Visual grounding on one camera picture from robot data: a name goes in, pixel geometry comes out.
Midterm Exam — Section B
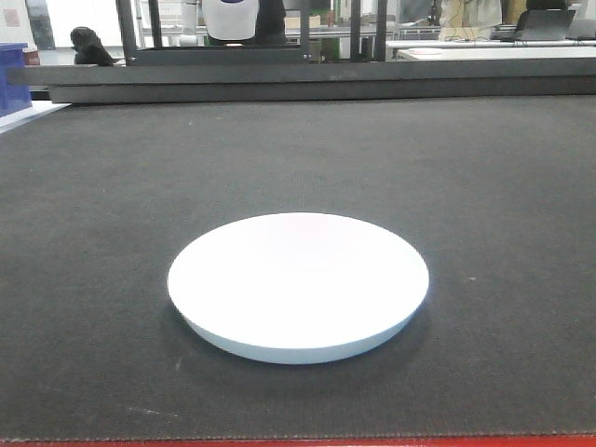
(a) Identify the blue plastic bin at left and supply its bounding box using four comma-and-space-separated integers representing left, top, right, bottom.
0, 42, 34, 118

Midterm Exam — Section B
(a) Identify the black table mat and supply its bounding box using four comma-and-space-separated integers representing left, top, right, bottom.
1, 96, 595, 441

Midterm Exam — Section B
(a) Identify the laptop on background desk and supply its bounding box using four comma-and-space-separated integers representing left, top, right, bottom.
490, 9, 576, 42

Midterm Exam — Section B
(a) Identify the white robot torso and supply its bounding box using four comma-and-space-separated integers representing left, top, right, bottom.
202, 0, 259, 41

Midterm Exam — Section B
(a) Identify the light blue round tray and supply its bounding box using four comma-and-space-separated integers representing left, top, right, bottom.
167, 212, 429, 364

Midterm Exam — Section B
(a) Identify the white background desk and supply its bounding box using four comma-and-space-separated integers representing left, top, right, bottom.
386, 40, 595, 61

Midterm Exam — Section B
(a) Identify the black metal frame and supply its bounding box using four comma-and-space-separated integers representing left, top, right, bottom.
115, 0, 388, 66

